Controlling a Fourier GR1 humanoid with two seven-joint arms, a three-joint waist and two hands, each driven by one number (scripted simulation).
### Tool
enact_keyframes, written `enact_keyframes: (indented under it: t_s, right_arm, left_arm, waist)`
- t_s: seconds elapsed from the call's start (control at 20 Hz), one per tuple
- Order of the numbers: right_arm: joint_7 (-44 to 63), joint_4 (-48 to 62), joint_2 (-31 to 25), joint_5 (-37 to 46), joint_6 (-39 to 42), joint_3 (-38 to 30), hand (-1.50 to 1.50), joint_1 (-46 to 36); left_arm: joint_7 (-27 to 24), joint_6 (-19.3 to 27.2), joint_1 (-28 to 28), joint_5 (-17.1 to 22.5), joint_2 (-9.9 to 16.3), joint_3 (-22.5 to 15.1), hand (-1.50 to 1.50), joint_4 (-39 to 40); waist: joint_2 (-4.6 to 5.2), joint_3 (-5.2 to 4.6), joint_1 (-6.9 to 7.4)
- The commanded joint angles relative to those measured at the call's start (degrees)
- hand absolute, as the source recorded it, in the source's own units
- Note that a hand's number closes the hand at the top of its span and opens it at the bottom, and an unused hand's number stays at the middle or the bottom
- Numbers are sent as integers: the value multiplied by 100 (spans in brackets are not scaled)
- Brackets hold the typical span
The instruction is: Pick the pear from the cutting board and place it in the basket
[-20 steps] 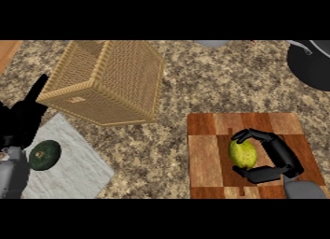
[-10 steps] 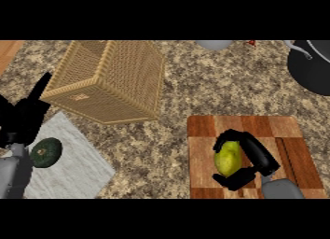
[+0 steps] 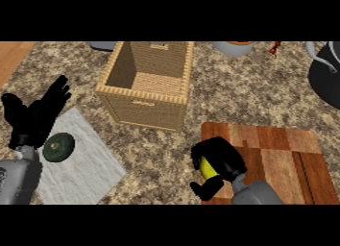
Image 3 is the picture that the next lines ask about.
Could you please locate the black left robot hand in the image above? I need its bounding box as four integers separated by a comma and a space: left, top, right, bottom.
0, 74, 73, 151

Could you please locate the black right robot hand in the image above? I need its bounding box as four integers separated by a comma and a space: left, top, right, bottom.
188, 136, 247, 202

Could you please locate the yellow pear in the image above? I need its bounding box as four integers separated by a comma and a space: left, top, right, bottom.
198, 156, 219, 181

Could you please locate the wooden cutting board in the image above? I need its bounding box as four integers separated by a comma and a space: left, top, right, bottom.
200, 121, 340, 206

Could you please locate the wicker basket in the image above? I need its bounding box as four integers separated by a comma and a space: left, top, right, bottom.
94, 41, 195, 133

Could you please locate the dark green round vegetable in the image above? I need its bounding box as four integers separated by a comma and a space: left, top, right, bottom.
41, 132, 76, 163

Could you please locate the pale grey placemat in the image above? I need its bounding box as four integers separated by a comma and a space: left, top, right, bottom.
29, 107, 128, 206

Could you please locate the black pot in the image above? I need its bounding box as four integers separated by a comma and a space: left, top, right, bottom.
307, 41, 340, 112

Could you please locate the grey pot with orange content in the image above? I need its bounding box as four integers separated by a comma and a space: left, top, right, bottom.
210, 41, 257, 58

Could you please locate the small red object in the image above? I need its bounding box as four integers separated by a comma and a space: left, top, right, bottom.
268, 41, 284, 58

